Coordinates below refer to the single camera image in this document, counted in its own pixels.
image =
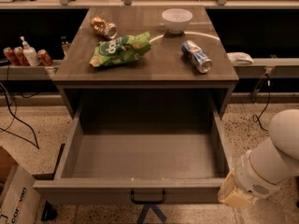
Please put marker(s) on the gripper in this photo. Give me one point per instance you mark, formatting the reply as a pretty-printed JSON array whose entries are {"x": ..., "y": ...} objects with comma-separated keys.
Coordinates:
[{"x": 251, "y": 177}]

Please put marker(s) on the grey top drawer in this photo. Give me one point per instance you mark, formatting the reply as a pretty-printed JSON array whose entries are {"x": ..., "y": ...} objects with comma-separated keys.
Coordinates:
[{"x": 141, "y": 140}]

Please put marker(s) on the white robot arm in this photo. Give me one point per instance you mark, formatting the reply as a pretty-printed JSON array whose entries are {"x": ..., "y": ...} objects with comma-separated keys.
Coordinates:
[{"x": 259, "y": 172}]

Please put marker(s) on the blue silver soda can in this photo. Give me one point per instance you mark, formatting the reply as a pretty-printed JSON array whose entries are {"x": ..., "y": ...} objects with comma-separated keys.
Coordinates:
[{"x": 196, "y": 56}]

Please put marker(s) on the grey right side shelf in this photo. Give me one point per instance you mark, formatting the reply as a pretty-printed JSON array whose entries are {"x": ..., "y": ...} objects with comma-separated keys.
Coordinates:
[{"x": 274, "y": 67}]

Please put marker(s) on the grey shelf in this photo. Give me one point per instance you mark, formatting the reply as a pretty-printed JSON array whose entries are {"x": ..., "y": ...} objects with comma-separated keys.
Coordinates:
[
  {"x": 41, "y": 72},
  {"x": 274, "y": 67}
]

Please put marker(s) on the white folded cloth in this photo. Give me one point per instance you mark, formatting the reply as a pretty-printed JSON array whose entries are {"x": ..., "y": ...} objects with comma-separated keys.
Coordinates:
[{"x": 240, "y": 58}]

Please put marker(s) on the grey wooden cabinet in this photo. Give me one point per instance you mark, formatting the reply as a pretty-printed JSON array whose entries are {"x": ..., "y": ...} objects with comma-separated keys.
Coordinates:
[{"x": 164, "y": 66}]

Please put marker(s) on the green chip bag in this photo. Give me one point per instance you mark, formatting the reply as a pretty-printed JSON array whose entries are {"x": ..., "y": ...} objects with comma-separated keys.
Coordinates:
[{"x": 124, "y": 49}]

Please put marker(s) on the white bowl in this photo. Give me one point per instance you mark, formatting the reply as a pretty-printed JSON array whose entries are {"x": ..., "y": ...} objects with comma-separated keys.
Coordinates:
[{"x": 176, "y": 20}]

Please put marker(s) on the crushed gold can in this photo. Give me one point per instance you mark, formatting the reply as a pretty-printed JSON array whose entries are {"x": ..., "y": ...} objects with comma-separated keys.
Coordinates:
[{"x": 104, "y": 28}]

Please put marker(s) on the white cardboard box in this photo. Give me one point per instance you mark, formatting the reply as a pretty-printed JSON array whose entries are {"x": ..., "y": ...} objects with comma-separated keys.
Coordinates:
[{"x": 18, "y": 200}]

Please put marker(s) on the dark glass bottle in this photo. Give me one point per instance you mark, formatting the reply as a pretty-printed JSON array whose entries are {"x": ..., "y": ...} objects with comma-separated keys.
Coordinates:
[{"x": 64, "y": 44}]

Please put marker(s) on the red can right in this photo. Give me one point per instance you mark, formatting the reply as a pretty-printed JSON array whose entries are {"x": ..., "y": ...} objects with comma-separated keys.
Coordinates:
[{"x": 45, "y": 57}]

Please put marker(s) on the red can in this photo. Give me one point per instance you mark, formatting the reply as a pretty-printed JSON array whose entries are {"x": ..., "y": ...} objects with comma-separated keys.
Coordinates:
[
  {"x": 18, "y": 51},
  {"x": 10, "y": 55},
  {"x": 45, "y": 57}
]

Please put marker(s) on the white soap pump bottle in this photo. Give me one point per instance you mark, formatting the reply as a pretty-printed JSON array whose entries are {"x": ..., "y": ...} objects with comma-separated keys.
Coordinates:
[{"x": 30, "y": 53}]

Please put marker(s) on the grey left side shelf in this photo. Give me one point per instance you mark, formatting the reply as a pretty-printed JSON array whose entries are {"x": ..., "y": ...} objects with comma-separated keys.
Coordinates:
[{"x": 41, "y": 72}]

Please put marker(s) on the red can leftmost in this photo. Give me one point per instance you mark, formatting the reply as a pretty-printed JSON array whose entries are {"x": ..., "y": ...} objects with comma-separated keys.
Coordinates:
[{"x": 10, "y": 55}]

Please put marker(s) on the black drawer handle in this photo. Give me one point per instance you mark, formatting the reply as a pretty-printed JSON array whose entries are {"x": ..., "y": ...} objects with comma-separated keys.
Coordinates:
[{"x": 138, "y": 197}]

